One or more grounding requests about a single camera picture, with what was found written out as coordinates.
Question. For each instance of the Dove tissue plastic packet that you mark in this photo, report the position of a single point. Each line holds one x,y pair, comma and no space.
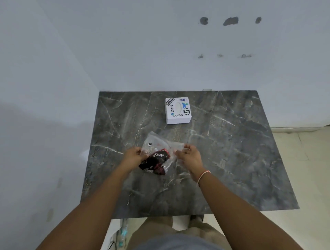
157,159

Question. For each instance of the clear teal plastic bottle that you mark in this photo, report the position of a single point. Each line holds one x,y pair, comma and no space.
123,231

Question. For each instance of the person's right forearm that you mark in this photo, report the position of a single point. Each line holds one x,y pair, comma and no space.
245,216

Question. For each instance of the person's left hand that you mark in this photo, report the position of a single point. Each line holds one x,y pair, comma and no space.
134,158

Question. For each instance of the white stickered tissue box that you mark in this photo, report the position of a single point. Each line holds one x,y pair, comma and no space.
178,118

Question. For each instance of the person's right hand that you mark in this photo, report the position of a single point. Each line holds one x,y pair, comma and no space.
193,162

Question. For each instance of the person's left forearm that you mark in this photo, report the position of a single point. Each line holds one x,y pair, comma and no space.
87,213

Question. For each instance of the person's grey shirt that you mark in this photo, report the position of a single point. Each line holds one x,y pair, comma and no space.
180,243

